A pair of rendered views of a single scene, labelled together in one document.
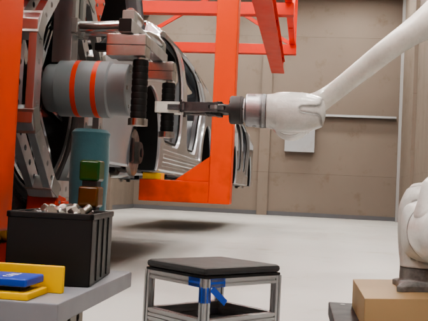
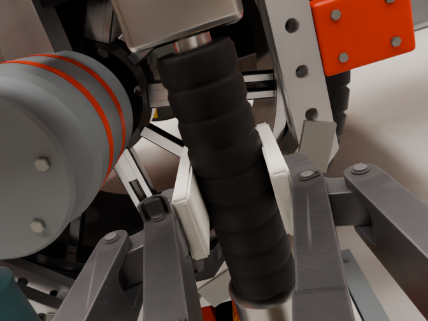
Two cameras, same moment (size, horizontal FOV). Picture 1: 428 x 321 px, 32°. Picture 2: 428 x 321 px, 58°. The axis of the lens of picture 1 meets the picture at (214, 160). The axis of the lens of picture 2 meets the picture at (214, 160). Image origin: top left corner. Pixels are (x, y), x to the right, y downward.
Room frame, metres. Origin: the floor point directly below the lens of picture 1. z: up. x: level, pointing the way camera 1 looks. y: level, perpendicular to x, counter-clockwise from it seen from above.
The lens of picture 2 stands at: (1.96, -0.05, 0.91)
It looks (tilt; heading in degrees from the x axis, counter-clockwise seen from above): 20 degrees down; 89
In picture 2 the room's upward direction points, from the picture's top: 18 degrees counter-clockwise
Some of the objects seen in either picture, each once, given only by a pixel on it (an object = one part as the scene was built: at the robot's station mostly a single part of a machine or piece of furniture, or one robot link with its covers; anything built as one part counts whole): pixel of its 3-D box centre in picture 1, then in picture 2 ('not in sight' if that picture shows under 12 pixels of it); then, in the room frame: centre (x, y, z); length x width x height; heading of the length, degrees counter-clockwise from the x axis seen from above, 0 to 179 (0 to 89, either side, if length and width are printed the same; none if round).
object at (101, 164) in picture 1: (92, 171); not in sight; (1.42, 0.23, 0.64); 0.04 x 0.04 x 0.04; 83
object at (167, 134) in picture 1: (167, 108); (235, 182); (1.97, 0.13, 0.83); 0.04 x 0.04 x 0.16
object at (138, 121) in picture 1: (139, 90); not in sight; (1.63, 0.17, 0.83); 0.04 x 0.04 x 0.16
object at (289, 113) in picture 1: (295, 113); not in sight; (1.94, -0.21, 0.83); 0.16 x 0.13 x 0.11; 83
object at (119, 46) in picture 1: (128, 46); not in sight; (1.64, 0.20, 0.93); 0.09 x 0.05 x 0.05; 83
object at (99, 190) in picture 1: (90, 196); not in sight; (1.42, 0.23, 0.59); 0.04 x 0.04 x 0.04; 83
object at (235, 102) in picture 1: (227, 109); not in sight; (1.95, -0.03, 0.83); 0.09 x 0.08 x 0.07; 83
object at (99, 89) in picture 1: (90, 88); (41, 135); (1.82, 0.31, 0.85); 0.21 x 0.14 x 0.14; 83
